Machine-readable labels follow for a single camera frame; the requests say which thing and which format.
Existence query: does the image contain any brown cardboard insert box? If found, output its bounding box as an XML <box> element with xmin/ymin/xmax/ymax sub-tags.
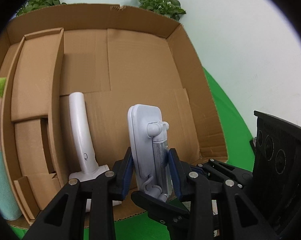
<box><xmin>1</xmin><ymin>28</ymin><xmax>69</xmax><ymax>224</ymax></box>

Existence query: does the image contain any white phone holder stand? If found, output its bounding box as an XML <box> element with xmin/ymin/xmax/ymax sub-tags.
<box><xmin>127</xmin><ymin>104</ymin><xmax>172</xmax><ymax>202</ymax></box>

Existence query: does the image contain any white handheld hair dryer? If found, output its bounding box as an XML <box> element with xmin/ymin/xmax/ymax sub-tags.
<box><xmin>67</xmin><ymin>91</ymin><xmax>123</xmax><ymax>213</ymax></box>

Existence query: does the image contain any large cardboard tray box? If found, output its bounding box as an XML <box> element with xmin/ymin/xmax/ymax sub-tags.
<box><xmin>0</xmin><ymin>3</ymin><xmax>229</xmax><ymax>227</ymax></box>

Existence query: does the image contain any right potted green plant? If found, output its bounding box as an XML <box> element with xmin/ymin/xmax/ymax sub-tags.
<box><xmin>136</xmin><ymin>0</ymin><xmax>187</xmax><ymax>21</ymax></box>

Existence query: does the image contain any potted green plant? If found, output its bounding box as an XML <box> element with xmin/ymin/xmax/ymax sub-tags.
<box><xmin>136</xmin><ymin>0</ymin><xmax>187</xmax><ymax>21</ymax></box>
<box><xmin>16</xmin><ymin>0</ymin><xmax>66</xmax><ymax>16</ymax></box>

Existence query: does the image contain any left potted green plant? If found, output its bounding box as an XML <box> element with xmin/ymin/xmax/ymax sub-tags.
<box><xmin>16</xmin><ymin>0</ymin><xmax>66</xmax><ymax>16</ymax></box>

